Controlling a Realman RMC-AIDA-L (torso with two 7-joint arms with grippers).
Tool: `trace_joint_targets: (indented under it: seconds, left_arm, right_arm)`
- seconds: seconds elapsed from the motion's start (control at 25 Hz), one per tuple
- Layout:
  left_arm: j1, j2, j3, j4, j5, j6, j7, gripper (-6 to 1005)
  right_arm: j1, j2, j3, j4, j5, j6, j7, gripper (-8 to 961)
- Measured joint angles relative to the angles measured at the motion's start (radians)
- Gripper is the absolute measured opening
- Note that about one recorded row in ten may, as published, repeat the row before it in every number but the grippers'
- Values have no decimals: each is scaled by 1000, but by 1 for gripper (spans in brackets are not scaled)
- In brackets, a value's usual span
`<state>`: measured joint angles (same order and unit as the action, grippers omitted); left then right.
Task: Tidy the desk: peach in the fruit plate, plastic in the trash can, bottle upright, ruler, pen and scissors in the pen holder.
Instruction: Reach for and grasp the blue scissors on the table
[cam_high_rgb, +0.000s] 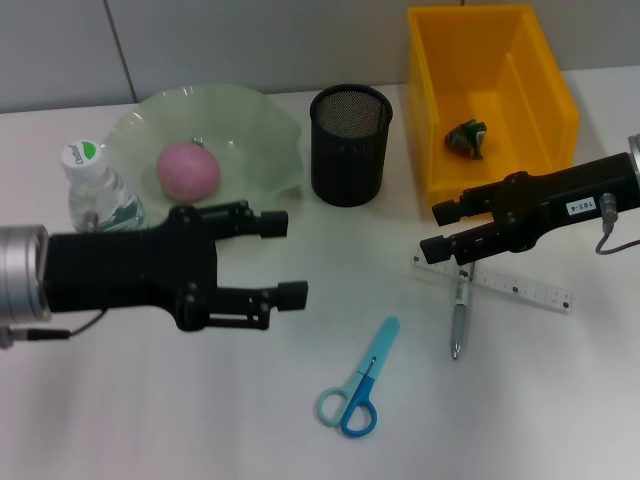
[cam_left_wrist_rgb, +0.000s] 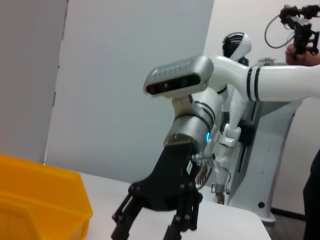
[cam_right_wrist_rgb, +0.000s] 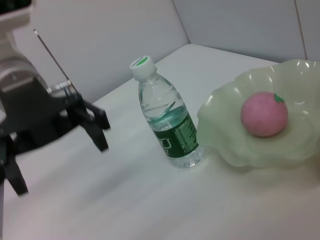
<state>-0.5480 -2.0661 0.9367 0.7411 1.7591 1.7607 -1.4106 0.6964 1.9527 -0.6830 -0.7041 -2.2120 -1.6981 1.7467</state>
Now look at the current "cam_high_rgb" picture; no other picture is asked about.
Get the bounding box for left arm grey cable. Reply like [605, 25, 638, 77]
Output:
[0, 209, 109, 349]

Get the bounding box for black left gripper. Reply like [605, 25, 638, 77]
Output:
[44, 199, 290, 334]

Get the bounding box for green plastic wrapper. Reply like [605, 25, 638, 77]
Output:
[443, 118, 489, 162]

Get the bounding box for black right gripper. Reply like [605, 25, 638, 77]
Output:
[419, 152, 639, 267]

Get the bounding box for blue scissors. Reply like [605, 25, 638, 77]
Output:
[315, 316, 401, 439]

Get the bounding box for pink toy peach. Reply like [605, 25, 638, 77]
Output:
[155, 139, 222, 203]

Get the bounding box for green wavy glass fruit plate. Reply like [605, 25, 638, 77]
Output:
[102, 84, 306, 236]

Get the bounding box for clear plastic ruler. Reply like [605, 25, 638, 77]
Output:
[409, 243, 575, 318]

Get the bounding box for black mesh pen holder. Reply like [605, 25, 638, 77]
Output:
[308, 83, 395, 208]

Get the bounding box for silver white pen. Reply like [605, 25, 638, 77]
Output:
[451, 259, 477, 360]

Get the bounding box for clear green-label water bottle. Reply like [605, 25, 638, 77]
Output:
[60, 138, 149, 234]

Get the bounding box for yellow plastic bin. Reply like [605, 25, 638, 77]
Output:
[405, 4, 581, 220]

